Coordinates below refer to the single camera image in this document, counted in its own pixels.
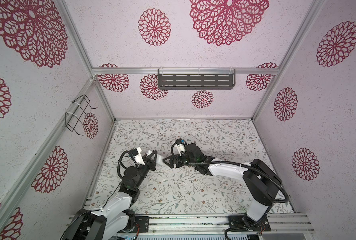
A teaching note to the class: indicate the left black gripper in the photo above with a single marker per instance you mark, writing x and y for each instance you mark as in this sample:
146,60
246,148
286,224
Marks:
148,161

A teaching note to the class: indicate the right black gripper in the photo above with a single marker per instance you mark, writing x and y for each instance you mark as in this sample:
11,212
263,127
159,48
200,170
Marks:
177,157

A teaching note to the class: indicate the white remote control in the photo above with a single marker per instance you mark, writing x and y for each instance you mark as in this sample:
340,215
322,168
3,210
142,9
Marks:
159,158

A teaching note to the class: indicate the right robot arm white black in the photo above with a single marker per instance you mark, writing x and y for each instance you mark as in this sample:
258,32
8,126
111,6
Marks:
264,185

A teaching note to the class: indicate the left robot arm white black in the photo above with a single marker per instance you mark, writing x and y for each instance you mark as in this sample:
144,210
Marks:
115,215

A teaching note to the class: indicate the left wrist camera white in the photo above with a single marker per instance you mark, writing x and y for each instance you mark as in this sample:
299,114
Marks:
135,155

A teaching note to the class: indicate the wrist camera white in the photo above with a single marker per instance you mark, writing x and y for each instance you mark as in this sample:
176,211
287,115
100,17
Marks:
180,145
135,155

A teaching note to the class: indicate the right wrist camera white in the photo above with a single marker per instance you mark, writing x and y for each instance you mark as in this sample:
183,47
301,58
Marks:
180,145

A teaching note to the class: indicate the dark grey wall shelf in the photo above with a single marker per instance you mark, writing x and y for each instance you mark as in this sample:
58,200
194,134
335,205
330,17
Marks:
183,81

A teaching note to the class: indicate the black wire wall basket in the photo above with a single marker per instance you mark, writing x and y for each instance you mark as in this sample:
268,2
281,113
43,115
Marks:
82,121

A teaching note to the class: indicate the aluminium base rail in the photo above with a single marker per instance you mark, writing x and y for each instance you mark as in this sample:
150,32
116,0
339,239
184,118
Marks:
207,224

